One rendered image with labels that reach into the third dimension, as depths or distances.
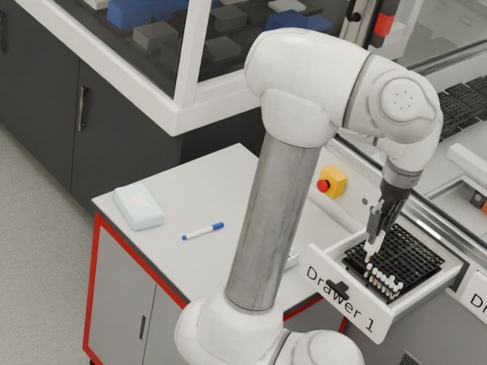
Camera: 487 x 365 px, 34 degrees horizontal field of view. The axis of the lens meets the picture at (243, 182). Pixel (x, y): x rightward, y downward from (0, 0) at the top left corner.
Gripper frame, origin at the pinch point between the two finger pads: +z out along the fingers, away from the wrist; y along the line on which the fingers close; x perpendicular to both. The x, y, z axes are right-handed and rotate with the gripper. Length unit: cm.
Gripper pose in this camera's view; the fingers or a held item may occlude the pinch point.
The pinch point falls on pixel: (374, 240)
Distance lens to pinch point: 206.6
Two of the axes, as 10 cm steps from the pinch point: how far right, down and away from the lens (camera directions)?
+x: -6.6, -5.6, 5.0
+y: 7.3, -3.1, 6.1
